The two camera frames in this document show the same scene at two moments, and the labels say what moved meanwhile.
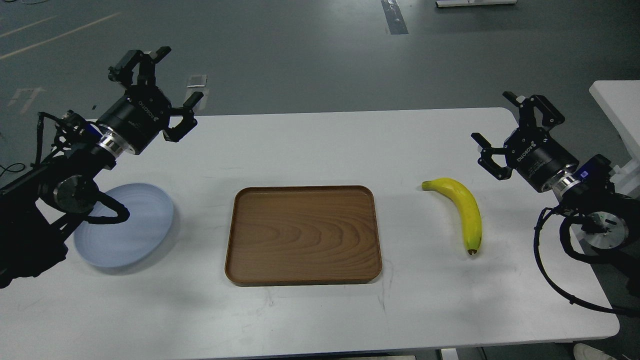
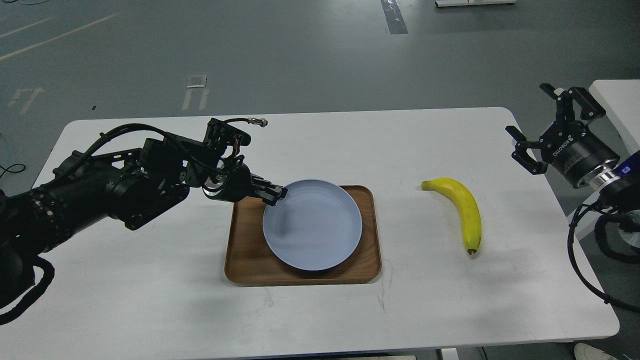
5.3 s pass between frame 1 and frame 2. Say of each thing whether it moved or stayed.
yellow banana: stayed
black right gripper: moved
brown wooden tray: stayed
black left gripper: moved
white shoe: stayed
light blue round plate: moved
